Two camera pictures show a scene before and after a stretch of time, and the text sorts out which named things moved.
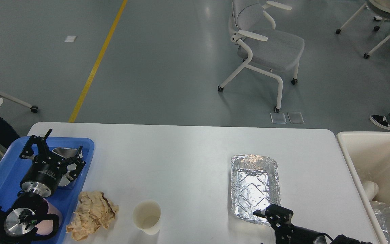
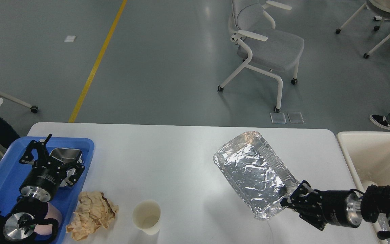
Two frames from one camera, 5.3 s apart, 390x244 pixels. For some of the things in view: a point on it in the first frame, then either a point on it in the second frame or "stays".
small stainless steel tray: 64,153 stays
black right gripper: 290,234 -> 341,207
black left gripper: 44,173 stays
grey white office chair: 262,48 stays
